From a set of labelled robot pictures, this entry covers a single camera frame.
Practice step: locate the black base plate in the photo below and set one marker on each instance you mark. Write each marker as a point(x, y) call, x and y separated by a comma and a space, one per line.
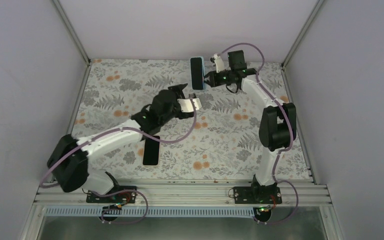
point(120, 198)
point(264, 195)

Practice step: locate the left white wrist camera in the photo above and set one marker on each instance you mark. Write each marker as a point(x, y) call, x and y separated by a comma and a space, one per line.
point(189, 105)

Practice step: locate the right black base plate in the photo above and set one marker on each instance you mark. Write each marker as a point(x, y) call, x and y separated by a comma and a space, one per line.
point(264, 195)

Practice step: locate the aluminium mounting rail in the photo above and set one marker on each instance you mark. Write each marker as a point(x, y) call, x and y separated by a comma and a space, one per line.
point(193, 193)

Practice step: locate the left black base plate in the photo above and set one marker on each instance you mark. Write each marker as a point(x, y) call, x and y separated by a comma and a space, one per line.
point(120, 198)

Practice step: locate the black phone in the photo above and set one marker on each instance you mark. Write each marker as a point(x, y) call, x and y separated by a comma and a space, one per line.
point(197, 72)
point(151, 152)

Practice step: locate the floral patterned table mat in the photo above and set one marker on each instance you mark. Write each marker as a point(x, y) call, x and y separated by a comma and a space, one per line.
point(224, 144)

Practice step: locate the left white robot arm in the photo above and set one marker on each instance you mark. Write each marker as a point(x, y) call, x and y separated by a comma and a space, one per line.
point(69, 161)

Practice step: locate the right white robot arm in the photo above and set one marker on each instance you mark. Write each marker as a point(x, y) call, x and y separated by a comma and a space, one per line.
point(277, 129)

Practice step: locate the white slotted cable duct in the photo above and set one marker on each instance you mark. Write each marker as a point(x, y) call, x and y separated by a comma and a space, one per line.
point(151, 212)

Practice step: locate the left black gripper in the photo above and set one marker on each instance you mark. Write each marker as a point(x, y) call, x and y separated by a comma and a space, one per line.
point(179, 88)

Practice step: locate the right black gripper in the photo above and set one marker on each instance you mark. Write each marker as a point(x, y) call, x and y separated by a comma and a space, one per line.
point(213, 82)

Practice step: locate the black phone in white case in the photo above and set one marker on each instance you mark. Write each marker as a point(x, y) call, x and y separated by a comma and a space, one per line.
point(151, 152)

